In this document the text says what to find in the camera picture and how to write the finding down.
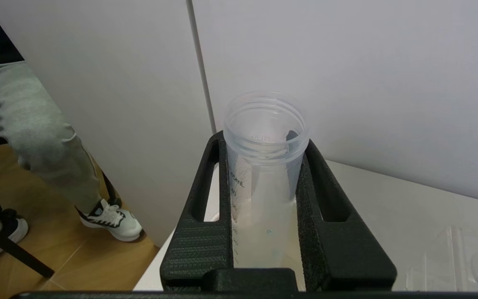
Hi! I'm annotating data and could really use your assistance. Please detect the blue pigment test tube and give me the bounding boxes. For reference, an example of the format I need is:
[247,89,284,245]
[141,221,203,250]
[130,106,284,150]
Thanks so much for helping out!
[222,91,310,291]

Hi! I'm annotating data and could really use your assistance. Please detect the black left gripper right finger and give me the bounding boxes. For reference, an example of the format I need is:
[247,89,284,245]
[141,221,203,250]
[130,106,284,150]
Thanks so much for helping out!
[297,139,397,291]

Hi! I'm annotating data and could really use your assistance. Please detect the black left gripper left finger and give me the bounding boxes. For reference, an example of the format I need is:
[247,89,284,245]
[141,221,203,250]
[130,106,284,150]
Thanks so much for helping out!
[160,132,233,291]

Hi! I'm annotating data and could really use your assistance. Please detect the clear acrylic test tube rack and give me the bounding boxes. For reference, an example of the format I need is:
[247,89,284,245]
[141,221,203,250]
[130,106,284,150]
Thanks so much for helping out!
[405,226,478,291]

